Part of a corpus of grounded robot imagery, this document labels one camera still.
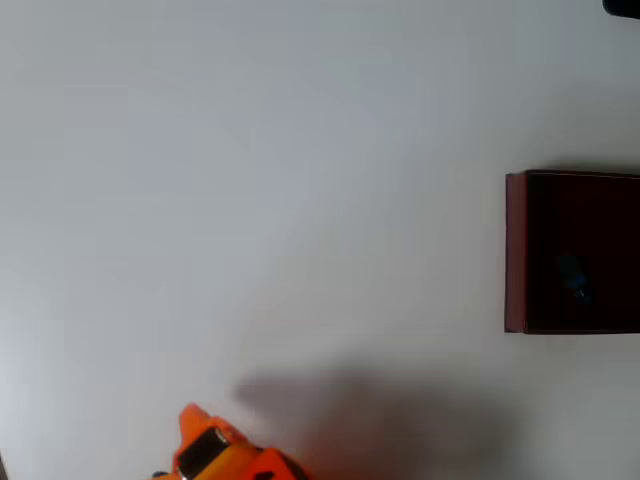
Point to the dark red open box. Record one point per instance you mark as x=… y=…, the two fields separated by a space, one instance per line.
x=565 y=215

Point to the black object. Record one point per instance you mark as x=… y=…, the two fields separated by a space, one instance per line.
x=622 y=7

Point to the small dark object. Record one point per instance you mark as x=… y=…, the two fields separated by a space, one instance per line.
x=575 y=277

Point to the orange printed robot arm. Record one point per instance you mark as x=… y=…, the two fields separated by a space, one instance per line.
x=235 y=457

